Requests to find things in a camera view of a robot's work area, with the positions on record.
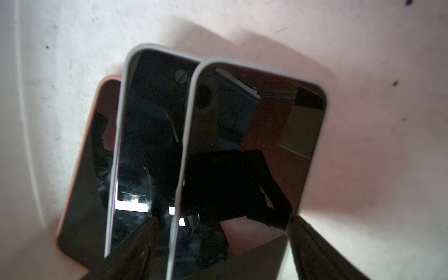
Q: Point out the white plastic storage box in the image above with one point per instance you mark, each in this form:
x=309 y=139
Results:
x=378 y=187

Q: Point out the pink case phone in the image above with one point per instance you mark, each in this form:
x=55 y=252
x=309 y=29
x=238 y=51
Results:
x=82 y=226

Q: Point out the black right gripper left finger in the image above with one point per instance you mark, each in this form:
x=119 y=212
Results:
x=133 y=258

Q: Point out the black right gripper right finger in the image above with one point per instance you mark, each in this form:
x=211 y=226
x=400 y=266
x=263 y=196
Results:
x=314 y=257

